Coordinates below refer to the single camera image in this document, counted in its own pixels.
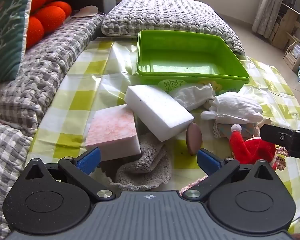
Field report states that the green plastic bin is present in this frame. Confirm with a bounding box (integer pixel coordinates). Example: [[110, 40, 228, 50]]
[[134, 29, 250, 98]]

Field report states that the beige curtain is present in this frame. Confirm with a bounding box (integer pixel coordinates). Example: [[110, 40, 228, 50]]
[[252, 0, 289, 39]]

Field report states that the brown makeup puff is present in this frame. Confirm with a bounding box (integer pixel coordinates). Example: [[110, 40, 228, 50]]
[[186, 122, 203, 157]]

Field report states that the grey knitted towel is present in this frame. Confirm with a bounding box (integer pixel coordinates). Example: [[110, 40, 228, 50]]
[[100, 132, 172, 190]]

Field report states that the pink sponge block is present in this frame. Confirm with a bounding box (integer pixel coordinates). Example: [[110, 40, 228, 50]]
[[84, 104, 142, 162]]

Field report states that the white sponge block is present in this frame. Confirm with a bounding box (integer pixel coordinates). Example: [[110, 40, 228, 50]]
[[124, 85, 195, 142]]

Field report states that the orange plush pillow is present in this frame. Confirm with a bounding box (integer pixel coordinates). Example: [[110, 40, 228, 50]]
[[26, 0, 72, 49]]

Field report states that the wooden shelf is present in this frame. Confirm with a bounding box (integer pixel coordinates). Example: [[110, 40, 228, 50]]
[[269, 0, 300, 74]]

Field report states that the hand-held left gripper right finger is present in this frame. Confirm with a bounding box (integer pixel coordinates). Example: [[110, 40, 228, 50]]
[[182, 148, 281, 202]]

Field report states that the grey quilted sofa cover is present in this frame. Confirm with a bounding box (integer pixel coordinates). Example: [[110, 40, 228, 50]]
[[0, 14, 105, 239]]

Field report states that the red santa plush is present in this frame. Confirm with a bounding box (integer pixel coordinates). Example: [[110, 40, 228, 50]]
[[229, 124, 277, 167]]

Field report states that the yellow-green checked tablecloth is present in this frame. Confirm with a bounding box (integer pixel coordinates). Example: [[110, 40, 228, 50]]
[[30, 39, 300, 235]]

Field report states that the grey quilted pillow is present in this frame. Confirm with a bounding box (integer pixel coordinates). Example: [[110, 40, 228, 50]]
[[101, 0, 245, 55]]

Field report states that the white scalloped cloth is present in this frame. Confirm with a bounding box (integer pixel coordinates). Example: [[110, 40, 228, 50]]
[[72, 5, 99, 18]]

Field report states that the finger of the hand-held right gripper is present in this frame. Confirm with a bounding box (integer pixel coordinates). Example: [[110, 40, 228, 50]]
[[260, 124, 300, 161]]

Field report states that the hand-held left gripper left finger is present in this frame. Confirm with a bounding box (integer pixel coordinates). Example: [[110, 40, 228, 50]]
[[17, 146, 116, 202]]

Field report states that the white cloth glove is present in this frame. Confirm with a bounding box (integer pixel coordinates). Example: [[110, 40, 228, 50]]
[[201, 92, 263, 125]]

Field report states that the teal coral-print cushion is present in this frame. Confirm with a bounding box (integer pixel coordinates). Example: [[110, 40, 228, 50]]
[[0, 0, 35, 83]]

